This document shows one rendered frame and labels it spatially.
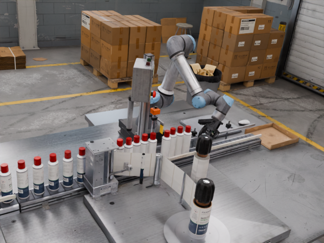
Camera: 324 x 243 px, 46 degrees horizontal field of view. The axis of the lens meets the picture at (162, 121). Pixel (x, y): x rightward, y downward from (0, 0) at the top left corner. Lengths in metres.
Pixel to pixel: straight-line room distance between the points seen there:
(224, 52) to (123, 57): 1.55
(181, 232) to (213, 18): 4.66
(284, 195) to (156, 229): 0.85
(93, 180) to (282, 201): 1.06
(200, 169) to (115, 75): 3.72
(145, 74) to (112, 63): 3.55
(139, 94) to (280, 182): 1.03
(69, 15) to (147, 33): 2.29
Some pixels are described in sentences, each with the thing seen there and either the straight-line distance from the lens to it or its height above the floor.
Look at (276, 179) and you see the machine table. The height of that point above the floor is 0.83.
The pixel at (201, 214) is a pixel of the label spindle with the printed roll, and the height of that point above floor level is 1.04.
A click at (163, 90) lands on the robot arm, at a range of 2.57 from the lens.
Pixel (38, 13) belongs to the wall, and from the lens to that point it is 7.37.
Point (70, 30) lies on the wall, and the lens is 7.61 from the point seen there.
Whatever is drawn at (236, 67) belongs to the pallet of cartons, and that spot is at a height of 0.40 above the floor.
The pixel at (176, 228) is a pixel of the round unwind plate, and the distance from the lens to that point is 1.82.
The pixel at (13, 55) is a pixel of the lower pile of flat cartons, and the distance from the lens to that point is 6.32.
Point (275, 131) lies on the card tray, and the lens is 3.03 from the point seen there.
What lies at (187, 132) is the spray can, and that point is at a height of 1.05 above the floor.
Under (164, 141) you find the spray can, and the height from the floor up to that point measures 1.03.
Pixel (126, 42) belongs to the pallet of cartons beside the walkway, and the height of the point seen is 0.68.
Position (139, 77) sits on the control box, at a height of 1.42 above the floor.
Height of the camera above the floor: 2.10
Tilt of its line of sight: 26 degrees down
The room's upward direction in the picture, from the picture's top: 6 degrees clockwise
